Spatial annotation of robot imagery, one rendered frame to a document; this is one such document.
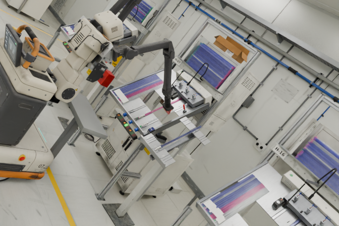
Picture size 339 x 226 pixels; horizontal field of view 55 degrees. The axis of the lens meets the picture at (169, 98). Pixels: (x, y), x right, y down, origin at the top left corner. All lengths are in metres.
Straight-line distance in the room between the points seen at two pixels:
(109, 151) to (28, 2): 4.23
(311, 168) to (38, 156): 1.99
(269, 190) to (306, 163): 0.35
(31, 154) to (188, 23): 3.88
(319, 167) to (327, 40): 2.33
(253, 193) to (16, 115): 1.72
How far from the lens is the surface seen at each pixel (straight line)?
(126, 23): 4.18
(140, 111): 3.02
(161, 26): 4.20
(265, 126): 4.43
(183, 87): 3.16
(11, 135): 2.36
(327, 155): 2.63
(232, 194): 2.52
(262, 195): 2.57
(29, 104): 2.23
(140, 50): 2.41
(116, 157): 3.43
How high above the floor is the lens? 1.55
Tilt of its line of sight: 10 degrees down
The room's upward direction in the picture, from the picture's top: 39 degrees clockwise
